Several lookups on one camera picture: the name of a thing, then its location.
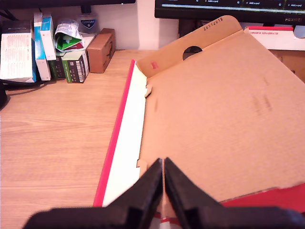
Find small brown cardboard box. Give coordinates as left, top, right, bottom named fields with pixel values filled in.
left=87, top=28, right=116, bottom=74

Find dark green box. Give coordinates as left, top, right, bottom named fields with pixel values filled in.
left=48, top=52, right=66, bottom=80

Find large brown cardboard box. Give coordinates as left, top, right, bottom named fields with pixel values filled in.
left=269, top=49, right=305, bottom=84

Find glass jar with blue label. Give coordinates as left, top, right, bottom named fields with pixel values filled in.
left=77, top=13, right=99, bottom=34

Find white box with blue end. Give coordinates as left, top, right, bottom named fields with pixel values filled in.
left=40, top=15, right=57, bottom=62

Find green black printed box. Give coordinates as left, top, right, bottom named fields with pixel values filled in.
left=61, top=50, right=91, bottom=84

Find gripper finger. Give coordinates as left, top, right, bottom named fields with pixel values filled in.
left=163, top=157, right=225, bottom=229
left=102, top=158, right=164, bottom=229

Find white black printed carton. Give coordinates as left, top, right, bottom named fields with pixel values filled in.
left=0, top=21, right=37, bottom=83

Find tall blue white box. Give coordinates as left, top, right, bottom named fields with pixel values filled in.
left=33, top=11, right=52, bottom=82

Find crumpled green white packet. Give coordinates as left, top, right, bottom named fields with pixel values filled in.
left=54, top=18, right=86, bottom=53

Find wide black computer monitor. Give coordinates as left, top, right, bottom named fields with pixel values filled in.
left=154, top=0, right=305, bottom=36

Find white box with red edge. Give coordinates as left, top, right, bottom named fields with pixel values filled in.
left=247, top=25, right=305, bottom=51

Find black rounded base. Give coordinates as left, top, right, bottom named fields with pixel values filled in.
left=0, top=81, right=11, bottom=112

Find red cardboard shoebox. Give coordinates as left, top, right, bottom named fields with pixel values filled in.
left=92, top=15, right=305, bottom=229

